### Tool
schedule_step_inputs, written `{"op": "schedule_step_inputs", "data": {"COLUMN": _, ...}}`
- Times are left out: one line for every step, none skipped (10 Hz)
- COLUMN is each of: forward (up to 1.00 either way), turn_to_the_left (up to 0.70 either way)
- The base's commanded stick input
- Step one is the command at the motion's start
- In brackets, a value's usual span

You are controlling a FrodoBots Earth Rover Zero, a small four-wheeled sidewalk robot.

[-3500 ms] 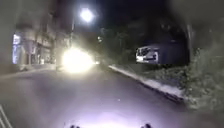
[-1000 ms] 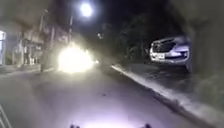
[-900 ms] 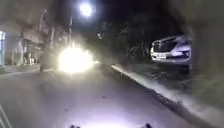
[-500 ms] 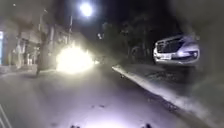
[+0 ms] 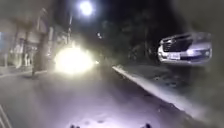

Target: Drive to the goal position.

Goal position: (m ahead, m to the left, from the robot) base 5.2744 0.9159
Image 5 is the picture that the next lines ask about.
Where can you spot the pale kerb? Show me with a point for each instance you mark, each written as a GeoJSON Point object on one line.
{"type": "Point", "coordinates": [160, 91]}

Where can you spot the white car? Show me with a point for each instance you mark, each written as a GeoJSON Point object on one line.
{"type": "Point", "coordinates": [183, 48]}

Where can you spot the grey concrete road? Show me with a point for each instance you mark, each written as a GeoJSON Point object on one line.
{"type": "Point", "coordinates": [100, 100]}

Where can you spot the street lamp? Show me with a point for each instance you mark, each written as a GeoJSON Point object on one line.
{"type": "Point", "coordinates": [86, 8]}

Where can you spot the pale building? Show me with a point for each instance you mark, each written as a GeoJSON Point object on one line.
{"type": "Point", "coordinates": [20, 40]}

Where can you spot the vehicle with bright headlights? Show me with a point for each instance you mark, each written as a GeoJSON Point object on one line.
{"type": "Point", "coordinates": [73, 60]}

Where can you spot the robot's own part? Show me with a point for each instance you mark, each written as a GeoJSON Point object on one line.
{"type": "Point", "coordinates": [147, 126]}
{"type": "Point", "coordinates": [74, 126]}

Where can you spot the raised grey pavement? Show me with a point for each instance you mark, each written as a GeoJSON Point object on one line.
{"type": "Point", "coordinates": [15, 70]}

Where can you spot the dark pole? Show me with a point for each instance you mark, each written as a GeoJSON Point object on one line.
{"type": "Point", "coordinates": [40, 50]}

